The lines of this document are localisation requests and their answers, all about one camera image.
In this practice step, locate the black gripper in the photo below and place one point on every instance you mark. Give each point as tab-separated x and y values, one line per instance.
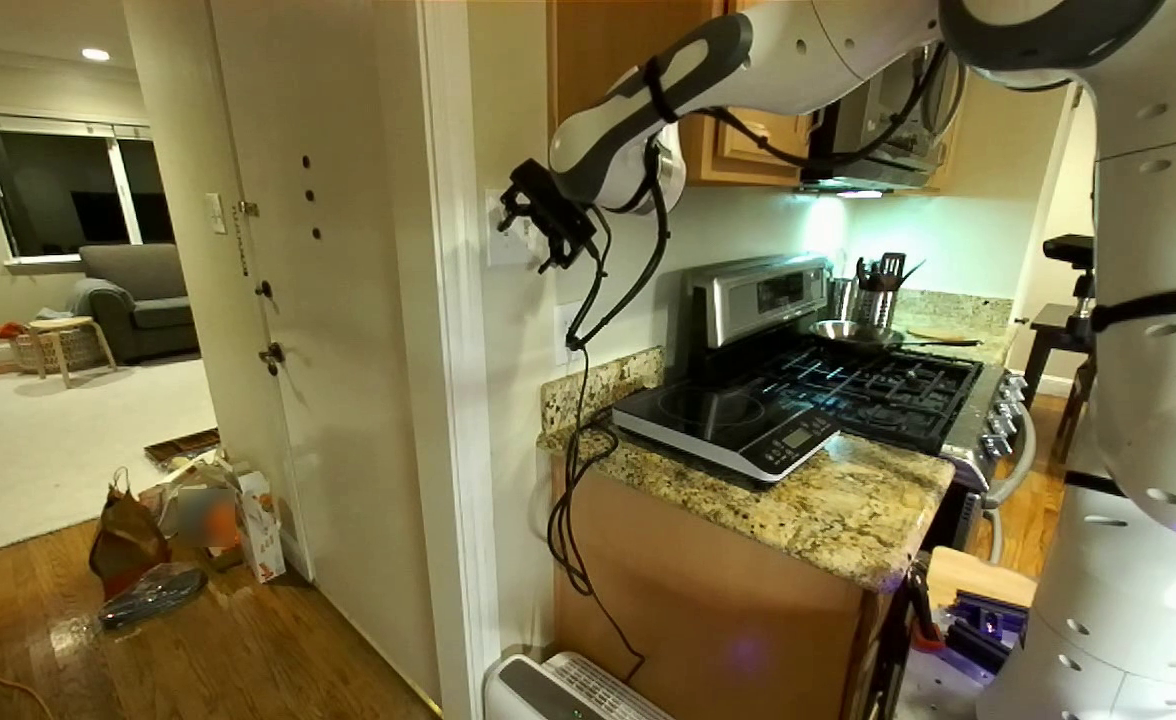
556	207

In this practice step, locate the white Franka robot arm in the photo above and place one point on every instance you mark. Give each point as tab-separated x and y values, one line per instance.
1148	402

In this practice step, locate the white door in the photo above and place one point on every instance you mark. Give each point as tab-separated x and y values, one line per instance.
332	333

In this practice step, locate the black portable induction cooktop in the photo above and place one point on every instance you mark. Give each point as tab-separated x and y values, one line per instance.
734	426

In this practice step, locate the metal bowl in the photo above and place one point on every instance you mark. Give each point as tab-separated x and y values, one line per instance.
839	329

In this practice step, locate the metal utensil holder with utensils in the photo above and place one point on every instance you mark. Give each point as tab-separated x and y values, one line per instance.
868	302

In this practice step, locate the stainless range hood microwave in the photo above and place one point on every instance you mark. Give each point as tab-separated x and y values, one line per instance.
894	126

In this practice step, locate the stainless steel gas stove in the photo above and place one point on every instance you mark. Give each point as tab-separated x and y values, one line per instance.
882	380

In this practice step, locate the grey armchair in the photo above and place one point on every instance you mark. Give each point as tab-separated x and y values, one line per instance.
132	302

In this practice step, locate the white printed bag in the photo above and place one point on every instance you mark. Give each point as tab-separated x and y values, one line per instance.
261	525

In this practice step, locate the brown door mat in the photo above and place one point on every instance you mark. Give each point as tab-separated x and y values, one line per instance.
181	444

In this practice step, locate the orange item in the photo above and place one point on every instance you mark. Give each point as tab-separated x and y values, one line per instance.
221	525

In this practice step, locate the granite topped wooden base cabinet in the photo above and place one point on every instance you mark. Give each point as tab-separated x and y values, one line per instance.
734	613

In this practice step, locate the round ceiling light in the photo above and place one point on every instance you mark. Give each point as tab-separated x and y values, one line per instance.
92	55

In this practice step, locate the small wooden stool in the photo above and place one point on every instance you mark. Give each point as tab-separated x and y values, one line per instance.
69	324

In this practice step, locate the white air purifier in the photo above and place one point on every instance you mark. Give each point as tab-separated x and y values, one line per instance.
563	690

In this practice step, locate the brown paper bag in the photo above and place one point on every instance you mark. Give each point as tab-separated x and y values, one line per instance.
124	543

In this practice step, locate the blue grey bundle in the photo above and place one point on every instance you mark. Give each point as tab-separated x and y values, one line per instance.
154	596

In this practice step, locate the dark side table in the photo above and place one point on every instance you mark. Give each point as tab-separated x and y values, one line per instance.
1052	324

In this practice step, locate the cardboard box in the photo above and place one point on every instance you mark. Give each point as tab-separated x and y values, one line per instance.
979	576

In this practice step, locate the purple item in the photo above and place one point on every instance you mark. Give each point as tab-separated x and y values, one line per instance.
982	625

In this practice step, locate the white wall outlet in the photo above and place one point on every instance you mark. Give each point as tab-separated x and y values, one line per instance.
571	333

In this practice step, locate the wooden wall cabinet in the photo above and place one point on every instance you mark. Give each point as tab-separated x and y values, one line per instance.
749	148

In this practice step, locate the dark window with white frame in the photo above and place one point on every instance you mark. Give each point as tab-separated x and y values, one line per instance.
69	193

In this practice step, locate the black camera on tripod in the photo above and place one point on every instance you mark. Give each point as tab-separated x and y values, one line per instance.
1070	248

